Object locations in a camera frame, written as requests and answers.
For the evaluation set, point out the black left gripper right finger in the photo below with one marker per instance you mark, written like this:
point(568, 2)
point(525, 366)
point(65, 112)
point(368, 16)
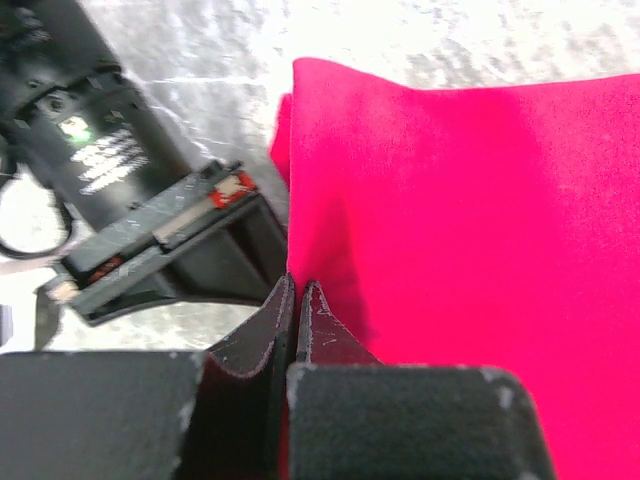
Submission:
point(353, 417)

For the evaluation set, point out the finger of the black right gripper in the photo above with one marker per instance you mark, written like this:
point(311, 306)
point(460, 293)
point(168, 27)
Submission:
point(236, 256)

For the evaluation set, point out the red t-shirt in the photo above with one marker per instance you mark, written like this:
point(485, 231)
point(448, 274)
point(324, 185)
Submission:
point(487, 226)

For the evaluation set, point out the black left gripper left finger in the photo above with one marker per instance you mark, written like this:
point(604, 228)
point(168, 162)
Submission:
point(211, 414)

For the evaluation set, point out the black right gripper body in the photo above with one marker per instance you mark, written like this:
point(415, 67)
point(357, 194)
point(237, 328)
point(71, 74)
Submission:
point(86, 133)

